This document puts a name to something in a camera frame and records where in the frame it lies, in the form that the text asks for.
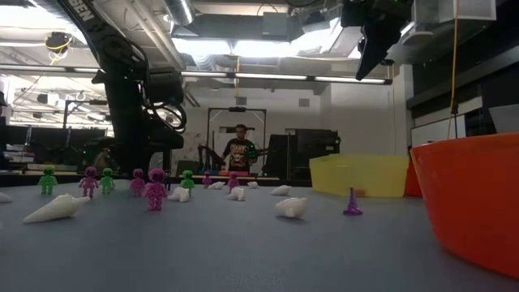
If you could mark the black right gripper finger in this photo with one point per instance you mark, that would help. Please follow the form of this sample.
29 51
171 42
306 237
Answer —
367 52
387 44

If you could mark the green skeleton figurine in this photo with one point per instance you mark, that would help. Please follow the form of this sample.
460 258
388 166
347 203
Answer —
106 180
187 180
48 180

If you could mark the white ghost figurine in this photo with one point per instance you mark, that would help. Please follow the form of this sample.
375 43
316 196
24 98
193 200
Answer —
3 197
216 185
237 194
291 207
253 184
57 207
180 194
280 190

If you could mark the black background robot arm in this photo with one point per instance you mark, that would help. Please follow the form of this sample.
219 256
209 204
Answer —
207 156

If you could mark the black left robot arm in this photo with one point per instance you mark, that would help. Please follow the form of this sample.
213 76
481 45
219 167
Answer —
121 61

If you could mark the pink skeleton figurine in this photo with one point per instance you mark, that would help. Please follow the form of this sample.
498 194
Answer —
156 188
88 182
138 182
207 179
233 180

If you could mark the black skeleton figurine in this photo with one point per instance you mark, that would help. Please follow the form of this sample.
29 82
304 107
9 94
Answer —
167 182

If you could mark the grey ceiling box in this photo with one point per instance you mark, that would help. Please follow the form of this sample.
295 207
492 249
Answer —
275 24

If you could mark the whiteboard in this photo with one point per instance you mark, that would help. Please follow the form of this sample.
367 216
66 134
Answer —
438 130

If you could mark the long tube light bar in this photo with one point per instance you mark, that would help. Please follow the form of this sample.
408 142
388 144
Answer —
263 76

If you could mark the person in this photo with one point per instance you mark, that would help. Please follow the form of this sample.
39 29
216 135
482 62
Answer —
239 150

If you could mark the translucent yellow plastic bin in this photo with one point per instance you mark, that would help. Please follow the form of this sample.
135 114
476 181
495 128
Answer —
365 176

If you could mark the black monitor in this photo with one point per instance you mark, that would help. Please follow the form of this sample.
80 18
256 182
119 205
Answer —
280 156

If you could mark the purple witch hat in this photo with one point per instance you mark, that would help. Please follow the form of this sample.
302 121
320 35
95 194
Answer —
353 204

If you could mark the orange round bowl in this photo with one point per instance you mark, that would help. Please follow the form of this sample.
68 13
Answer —
466 203

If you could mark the black camera gantry frame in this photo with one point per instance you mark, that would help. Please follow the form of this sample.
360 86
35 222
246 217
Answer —
237 109
81 103

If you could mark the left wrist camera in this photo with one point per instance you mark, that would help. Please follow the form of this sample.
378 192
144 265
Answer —
165 85

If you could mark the grey wall panel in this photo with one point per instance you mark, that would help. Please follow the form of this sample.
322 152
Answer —
504 117

